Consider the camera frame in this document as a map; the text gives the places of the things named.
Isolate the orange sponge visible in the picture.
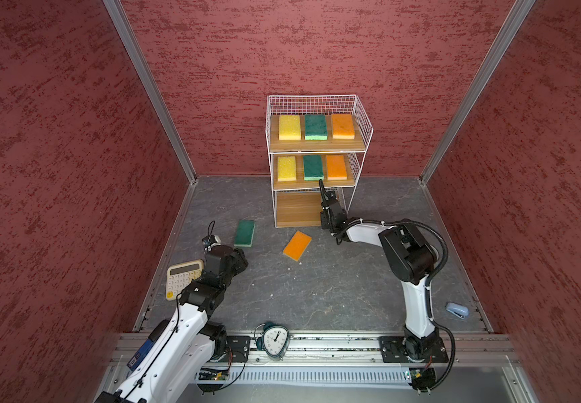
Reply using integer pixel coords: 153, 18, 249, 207
283, 231, 312, 262
326, 154, 348, 181
331, 114, 355, 139

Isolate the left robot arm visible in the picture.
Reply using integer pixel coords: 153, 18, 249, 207
95, 245, 248, 402

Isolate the yellow sponge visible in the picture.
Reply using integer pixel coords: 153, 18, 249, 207
277, 155, 297, 182
278, 115, 302, 141

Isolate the white wire wooden shelf rack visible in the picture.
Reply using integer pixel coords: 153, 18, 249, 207
266, 94, 374, 228

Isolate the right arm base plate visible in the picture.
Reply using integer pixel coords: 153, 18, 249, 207
378, 336, 449, 365

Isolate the cream calculator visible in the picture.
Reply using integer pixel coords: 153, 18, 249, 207
165, 260, 204, 301

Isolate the right black corrugated cable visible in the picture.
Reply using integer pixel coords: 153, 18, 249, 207
317, 179, 457, 391

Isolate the circuit board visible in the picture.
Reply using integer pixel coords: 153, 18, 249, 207
410, 367, 437, 392
198, 368, 231, 382

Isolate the green analog clock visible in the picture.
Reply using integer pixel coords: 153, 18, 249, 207
255, 322, 290, 360

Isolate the left circuit board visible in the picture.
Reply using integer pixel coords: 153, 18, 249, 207
198, 368, 231, 382

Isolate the blue stapler tool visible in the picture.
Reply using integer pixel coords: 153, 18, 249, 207
127, 320, 169, 372

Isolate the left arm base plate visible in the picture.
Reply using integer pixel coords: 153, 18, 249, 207
218, 335, 252, 364

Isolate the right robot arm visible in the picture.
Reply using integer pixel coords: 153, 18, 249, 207
320, 190, 448, 362

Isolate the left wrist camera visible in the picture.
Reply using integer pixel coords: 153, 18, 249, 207
201, 234, 221, 253

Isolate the dark green sponge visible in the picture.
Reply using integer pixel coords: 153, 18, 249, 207
303, 154, 324, 181
233, 220, 256, 248
305, 114, 328, 141

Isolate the small light blue stapler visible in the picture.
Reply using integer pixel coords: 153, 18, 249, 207
446, 302, 470, 320

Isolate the right circuit board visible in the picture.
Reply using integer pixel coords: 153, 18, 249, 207
410, 367, 437, 392

